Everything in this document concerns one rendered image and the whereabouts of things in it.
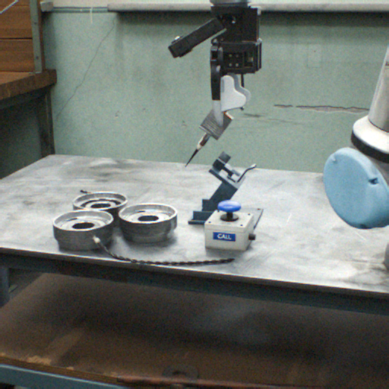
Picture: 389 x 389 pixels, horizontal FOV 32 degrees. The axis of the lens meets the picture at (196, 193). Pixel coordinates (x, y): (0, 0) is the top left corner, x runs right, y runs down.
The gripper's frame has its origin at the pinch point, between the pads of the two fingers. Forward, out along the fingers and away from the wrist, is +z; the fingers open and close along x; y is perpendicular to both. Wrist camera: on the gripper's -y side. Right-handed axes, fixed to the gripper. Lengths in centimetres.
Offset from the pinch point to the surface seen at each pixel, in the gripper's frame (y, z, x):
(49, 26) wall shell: -110, -5, 155
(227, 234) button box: 4.9, 16.7, -16.0
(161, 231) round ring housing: -7.0, 17.5, -15.1
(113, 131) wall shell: -82, 40, 154
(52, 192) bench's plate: -38.9, 19.6, 7.4
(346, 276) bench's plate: 25.1, 19.7, -22.3
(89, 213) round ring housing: -21.6, 16.1, -12.5
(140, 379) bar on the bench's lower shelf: -9.5, 43.5, -21.9
